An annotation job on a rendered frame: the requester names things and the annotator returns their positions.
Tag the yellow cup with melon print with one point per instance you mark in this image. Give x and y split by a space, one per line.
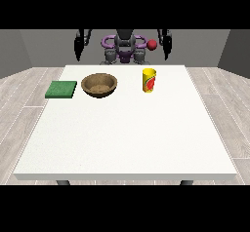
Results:
149 81

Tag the small red ball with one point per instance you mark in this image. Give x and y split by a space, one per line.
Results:
152 44

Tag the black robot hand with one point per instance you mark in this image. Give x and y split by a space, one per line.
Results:
167 47
77 49

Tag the dark table leg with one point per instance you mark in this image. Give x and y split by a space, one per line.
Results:
186 182
63 182

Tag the grey robot trunk purple rings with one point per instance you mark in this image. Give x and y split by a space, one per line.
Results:
124 49

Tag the brown wooden bowl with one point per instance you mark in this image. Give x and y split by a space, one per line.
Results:
99 85

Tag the green square pad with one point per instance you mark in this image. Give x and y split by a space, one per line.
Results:
61 89

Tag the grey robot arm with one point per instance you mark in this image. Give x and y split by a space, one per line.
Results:
87 35
160 34

